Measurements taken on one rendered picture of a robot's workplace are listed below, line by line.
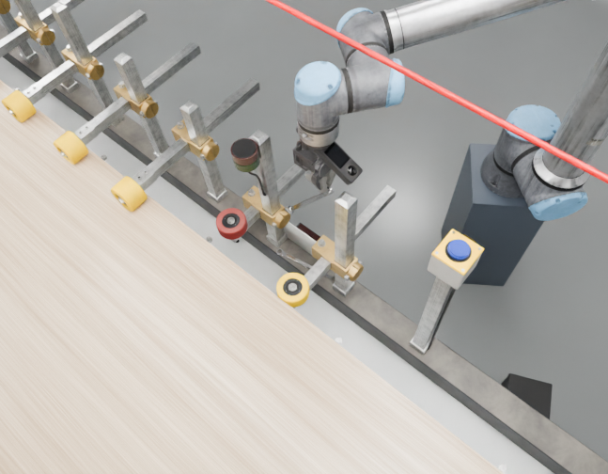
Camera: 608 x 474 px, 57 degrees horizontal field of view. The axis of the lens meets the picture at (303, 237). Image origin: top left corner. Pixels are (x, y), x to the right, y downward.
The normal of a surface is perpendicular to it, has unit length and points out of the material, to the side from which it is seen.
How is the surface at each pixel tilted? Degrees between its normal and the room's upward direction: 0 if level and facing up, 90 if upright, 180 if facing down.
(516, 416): 0
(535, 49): 0
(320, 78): 5
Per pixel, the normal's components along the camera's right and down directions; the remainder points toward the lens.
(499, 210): -0.11, 0.87
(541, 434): -0.05, -0.49
